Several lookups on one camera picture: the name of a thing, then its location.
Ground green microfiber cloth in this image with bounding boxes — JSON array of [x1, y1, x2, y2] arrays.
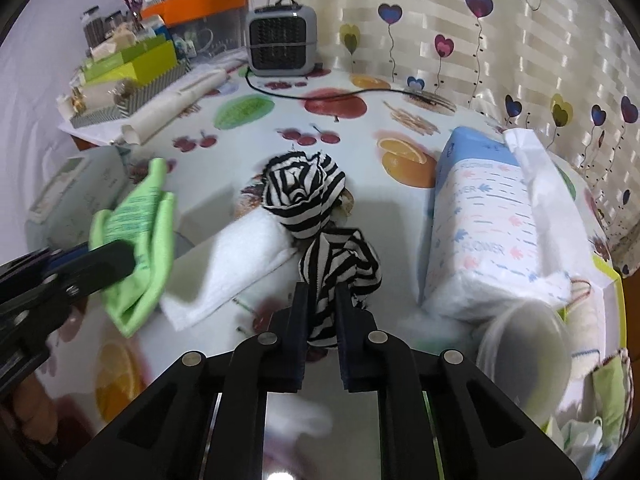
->
[[89, 158, 175, 338]]

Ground green patterned cloth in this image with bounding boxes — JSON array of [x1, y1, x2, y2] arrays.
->
[[591, 348, 630, 448]]

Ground black white striped cloth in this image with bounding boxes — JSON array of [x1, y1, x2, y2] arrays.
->
[[262, 151, 346, 240]]

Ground white striped towel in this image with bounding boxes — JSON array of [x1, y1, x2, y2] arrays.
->
[[559, 278, 603, 382]]

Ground white gloves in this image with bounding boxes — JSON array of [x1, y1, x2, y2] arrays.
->
[[544, 417, 603, 479]]

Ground person's left hand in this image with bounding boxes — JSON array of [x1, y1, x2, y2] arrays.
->
[[1, 374, 58, 444]]

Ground wet wipes pack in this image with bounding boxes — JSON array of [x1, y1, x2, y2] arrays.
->
[[25, 146, 128, 252]]

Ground blue white tissue pack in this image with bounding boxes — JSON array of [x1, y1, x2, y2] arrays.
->
[[423, 127, 570, 323]]

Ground rolled white paper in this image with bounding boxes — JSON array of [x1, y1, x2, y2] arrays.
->
[[120, 68, 229, 145]]

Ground clear plastic round container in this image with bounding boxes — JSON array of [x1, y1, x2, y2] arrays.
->
[[476, 301, 572, 427]]

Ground green boxes in patterned tray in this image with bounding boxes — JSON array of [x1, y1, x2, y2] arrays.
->
[[68, 36, 191, 129]]

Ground white plastic bag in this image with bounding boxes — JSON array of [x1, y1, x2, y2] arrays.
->
[[502, 127, 601, 281]]

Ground lime green cardboard tray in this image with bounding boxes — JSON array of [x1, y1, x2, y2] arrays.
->
[[554, 255, 634, 454]]

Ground orange lidded storage box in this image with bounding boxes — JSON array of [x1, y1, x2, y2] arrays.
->
[[141, 0, 248, 63]]

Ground grey portable heater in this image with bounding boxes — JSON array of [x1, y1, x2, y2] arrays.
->
[[246, 0, 318, 77]]

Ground heart patterned curtain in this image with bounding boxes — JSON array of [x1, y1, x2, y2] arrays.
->
[[284, 0, 640, 241]]

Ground black heater cable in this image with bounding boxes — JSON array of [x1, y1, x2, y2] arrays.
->
[[244, 62, 452, 106]]

